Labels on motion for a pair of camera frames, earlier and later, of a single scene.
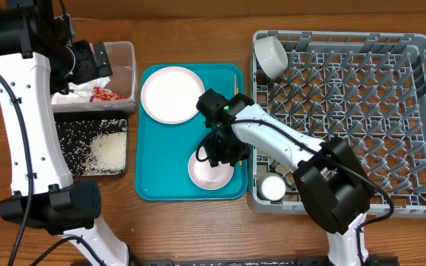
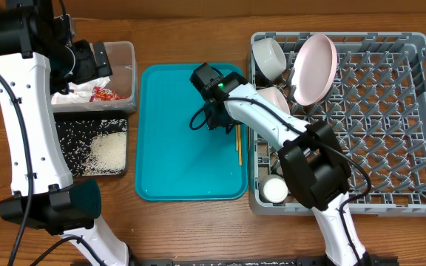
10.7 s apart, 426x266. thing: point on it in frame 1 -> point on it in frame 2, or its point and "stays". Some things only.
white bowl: (270, 55) stays
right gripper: (220, 156) -> (214, 120)
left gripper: (92, 69) stays
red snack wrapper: (100, 94) stays
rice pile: (108, 154) stays
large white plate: (169, 94) -> (313, 70)
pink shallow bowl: (207, 176) -> (274, 94)
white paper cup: (271, 186) stays
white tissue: (79, 92) stays
